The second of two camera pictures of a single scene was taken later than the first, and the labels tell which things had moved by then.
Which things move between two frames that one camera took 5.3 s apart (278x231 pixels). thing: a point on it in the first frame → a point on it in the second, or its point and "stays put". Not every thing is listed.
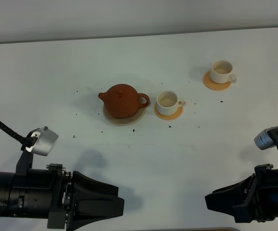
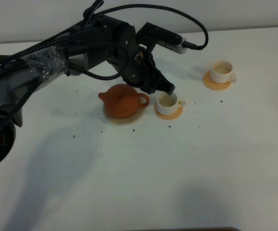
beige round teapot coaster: x=125 y=121 stays put
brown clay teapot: x=122 y=101 stays put
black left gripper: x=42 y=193 → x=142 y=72
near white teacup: x=167 y=103 stays put
